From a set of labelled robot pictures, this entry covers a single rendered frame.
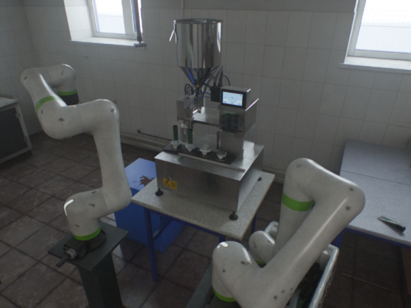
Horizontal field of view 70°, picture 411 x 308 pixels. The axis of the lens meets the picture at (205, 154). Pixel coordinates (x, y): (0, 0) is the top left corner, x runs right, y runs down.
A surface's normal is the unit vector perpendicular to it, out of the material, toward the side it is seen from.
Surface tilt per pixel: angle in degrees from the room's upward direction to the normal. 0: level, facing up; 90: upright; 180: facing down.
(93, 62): 90
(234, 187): 90
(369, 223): 0
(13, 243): 0
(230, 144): 90
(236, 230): 0
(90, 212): 88
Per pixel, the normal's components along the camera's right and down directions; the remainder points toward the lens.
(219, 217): 0.00, -0.88
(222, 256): -0.23, -0.77
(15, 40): 0.89, 0.22
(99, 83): -0.45, 0.43
